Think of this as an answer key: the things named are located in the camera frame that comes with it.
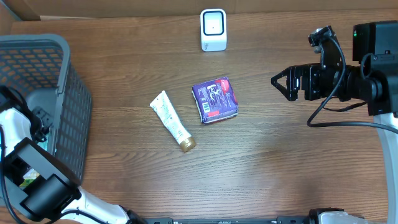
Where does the purple Carefree pad pack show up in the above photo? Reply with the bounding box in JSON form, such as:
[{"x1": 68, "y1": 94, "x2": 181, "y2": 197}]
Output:
[{"x1": 192, "y1": 77, "x2": 239, "y2": 124}]

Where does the white conditioner tube gold cap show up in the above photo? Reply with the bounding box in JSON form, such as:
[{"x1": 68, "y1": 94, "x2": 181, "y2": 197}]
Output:
[{"x1": 150, "y1": 90, "x2": 197, "y2": 152}]

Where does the green yellow snack packet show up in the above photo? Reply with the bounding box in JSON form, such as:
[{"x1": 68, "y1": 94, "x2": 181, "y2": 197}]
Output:
[{"x1": 19, "y1": 168, "x2": 40, "y2": 189}]

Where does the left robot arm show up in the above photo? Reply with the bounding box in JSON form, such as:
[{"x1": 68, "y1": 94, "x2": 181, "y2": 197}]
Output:
[{"x1": 1, "y1": 85, "x2": 145, "y2": 223}]

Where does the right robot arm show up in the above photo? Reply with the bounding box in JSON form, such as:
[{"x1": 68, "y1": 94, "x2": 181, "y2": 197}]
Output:
[{"x1": 271, "y1": 21, "x2": 397, "y2": 223}]

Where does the white barcode scanner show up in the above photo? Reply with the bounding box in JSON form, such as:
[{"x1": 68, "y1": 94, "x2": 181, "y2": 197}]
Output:
[{"x1": 200, "y1": 8, "x2": 228, "y2": 52}]

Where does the grey plastic shopping basket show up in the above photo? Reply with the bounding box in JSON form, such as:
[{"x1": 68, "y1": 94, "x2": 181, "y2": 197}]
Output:
[{"x1": 1, "y1": 34, "x2": 93, "y2": 180}]

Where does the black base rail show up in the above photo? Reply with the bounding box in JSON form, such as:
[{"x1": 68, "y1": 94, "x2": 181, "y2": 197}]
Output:
[{"x1": 144, "y1": 216, "x2": 308, "y2": 224}]

